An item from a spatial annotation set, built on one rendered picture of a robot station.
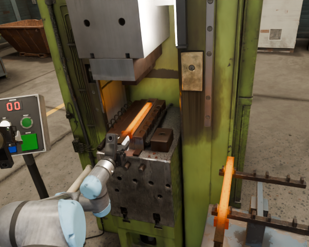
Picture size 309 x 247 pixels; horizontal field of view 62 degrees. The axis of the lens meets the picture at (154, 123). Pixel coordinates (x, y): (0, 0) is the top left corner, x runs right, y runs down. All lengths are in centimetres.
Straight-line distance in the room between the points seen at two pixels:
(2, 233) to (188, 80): 86
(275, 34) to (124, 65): 542
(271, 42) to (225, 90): 521
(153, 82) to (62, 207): 110
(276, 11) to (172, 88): 486
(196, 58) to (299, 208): 161
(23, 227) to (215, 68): 89
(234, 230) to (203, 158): 38
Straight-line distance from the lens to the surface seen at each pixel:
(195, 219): 171
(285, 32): 631
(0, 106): 142
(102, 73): 114
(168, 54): 152
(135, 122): 130
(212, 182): 148
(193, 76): 115
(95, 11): 109
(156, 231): 156
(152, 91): 163
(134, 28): 103
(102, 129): 148
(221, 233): 85
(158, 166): 121
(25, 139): 136
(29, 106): 137
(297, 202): 242
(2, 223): 72
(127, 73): 109
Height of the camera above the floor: 164
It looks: 29 degrees down
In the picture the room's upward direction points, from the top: 5 degrees counter-clockwise
